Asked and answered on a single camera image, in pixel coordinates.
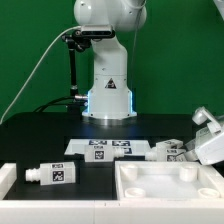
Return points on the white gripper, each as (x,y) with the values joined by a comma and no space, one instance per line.
(208,144)

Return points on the white square table top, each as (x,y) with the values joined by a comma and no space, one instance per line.
(167,180)

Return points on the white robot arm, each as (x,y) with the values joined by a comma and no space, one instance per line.
(178,66)

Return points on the white marker sheet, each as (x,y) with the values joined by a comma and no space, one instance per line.
(130,147)

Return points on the white U-shaped obstacle wall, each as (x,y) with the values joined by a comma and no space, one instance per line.
(131,211)

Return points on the black camera stand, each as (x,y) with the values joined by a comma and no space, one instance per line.
(73,47)

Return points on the grey camera on stand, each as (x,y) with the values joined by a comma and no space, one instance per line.
(97,31)

